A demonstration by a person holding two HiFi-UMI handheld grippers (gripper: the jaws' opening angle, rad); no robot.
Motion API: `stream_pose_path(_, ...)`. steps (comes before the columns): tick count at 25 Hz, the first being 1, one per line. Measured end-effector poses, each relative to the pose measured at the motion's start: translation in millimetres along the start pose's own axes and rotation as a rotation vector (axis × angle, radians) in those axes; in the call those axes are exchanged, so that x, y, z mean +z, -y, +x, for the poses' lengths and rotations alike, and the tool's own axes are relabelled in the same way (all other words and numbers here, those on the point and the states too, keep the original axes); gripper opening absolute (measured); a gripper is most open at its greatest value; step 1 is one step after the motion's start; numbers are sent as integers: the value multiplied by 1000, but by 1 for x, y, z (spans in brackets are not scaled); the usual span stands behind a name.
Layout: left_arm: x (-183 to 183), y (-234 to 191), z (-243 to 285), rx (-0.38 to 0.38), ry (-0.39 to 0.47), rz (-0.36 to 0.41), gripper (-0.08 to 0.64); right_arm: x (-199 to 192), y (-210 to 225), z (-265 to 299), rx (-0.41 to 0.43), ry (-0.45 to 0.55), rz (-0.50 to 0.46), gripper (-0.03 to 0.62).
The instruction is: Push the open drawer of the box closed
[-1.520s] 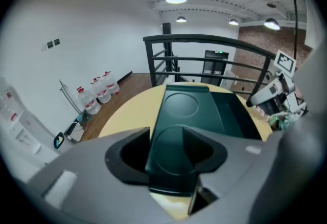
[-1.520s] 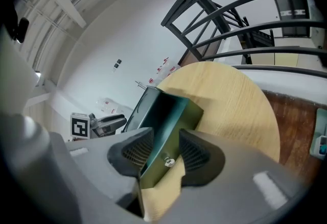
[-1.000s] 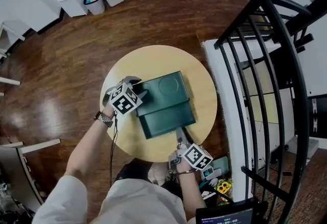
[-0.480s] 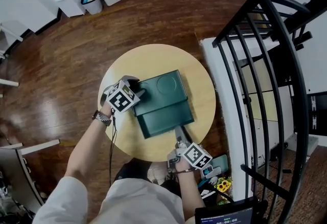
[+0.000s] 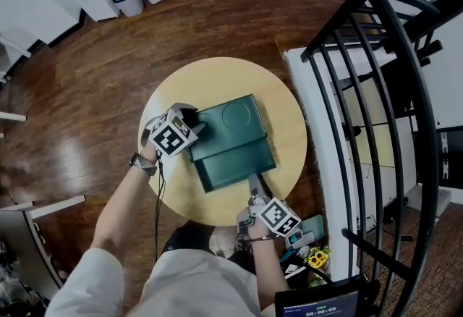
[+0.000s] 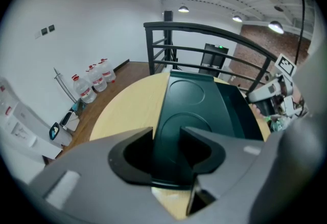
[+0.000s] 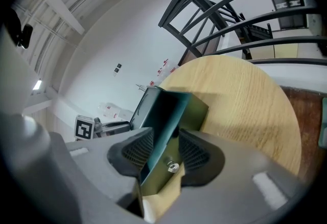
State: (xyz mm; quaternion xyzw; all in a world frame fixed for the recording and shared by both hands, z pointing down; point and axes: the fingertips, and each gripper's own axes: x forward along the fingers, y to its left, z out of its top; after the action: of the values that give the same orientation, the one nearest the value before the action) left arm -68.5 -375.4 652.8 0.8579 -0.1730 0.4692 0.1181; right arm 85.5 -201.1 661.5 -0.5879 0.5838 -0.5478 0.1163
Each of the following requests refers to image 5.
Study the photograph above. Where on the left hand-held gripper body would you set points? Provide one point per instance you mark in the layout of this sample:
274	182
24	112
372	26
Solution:
170	136

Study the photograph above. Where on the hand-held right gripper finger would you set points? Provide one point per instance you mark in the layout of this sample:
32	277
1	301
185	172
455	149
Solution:
256	190
266	189

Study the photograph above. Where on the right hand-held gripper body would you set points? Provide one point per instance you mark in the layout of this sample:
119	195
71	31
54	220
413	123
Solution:
280	218

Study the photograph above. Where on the person's left forearm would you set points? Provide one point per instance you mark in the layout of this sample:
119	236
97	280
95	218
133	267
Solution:
123	199

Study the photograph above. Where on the person's right forearm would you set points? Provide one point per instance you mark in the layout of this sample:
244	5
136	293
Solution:
267	265

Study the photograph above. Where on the teal pouch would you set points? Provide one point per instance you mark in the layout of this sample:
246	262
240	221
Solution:
313	230

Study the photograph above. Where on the striped band wristwatch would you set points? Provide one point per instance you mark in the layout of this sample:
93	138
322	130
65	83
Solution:
143	164

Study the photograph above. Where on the bunch of sunflowers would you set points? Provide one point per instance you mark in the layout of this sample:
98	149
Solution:
318	257

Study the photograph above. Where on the person's dark trousers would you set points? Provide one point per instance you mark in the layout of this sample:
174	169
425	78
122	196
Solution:
188	236

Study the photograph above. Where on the person's white shirt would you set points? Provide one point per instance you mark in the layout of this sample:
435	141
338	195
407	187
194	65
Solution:
188	290

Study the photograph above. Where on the white bin blue bag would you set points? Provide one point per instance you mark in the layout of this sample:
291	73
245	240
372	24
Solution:
128	0

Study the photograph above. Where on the black metal railing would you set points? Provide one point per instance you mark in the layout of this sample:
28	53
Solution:
394	127

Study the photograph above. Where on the grey desk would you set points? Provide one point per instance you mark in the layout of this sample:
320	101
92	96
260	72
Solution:
21	236

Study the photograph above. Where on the white table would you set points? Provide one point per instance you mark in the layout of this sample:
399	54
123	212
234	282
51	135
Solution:
11	44

